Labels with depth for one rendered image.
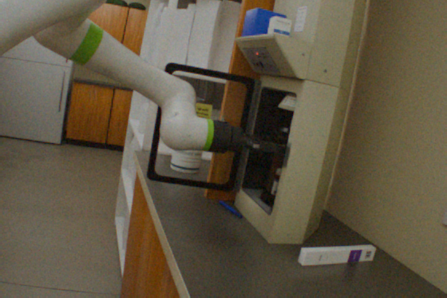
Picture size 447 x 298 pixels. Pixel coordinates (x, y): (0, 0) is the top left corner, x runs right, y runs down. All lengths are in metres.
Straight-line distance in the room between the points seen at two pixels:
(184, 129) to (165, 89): 0.14
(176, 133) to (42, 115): 4.96
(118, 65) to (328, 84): 0.57
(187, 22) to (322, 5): 1.39
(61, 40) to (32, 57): 4.90
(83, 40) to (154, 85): 0.24
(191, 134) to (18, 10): 0.57
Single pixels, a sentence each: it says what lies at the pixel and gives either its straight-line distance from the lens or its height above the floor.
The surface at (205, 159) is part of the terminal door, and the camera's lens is 1.36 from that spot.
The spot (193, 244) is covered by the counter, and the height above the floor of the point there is 0.94.
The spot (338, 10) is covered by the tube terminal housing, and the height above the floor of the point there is 1.62.
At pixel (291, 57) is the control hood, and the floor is 1.46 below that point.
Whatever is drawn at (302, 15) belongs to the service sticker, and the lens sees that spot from 1.19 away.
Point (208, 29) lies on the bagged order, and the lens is 2.29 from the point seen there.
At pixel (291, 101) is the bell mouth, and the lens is 1.19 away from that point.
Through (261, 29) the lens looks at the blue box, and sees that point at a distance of 1.22.
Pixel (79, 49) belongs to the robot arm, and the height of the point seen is 1.38.
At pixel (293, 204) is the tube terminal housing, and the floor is 1.06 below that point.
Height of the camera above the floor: 1.37
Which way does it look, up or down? 8 degrees down
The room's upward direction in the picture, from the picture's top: 11 degrees clockwise
